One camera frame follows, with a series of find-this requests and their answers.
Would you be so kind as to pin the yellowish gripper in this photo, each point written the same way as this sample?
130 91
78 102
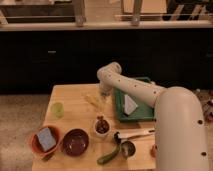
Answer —
102 103

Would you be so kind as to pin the yellow banana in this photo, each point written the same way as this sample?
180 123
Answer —
93 100

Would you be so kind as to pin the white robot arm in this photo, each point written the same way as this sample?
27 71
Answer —
180 135

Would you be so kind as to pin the purple bowl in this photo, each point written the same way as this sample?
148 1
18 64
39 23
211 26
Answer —
75 142

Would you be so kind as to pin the orange bowl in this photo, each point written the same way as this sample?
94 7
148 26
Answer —
35 146

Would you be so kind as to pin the white cup with contents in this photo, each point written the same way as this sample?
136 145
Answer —
101 127

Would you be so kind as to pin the grey wedge block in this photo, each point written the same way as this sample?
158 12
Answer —
129 105

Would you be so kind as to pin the wooden table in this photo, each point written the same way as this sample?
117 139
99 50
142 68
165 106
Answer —
78 113

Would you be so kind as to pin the green plastic tray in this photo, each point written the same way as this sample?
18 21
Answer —
142 113

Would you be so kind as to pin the green plastic cup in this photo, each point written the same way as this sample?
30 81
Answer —
57 110

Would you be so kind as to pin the small metal cup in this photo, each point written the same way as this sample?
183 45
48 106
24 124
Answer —
128 149

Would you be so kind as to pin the green cucumber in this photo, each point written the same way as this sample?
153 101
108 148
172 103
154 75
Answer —
108 157

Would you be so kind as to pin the blue sponge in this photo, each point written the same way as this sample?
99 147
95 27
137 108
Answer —
46 139

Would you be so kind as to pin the orange fruit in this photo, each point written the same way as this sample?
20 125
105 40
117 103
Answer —
153 151

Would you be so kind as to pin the white handled black spoon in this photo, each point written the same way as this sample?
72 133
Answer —
119 135

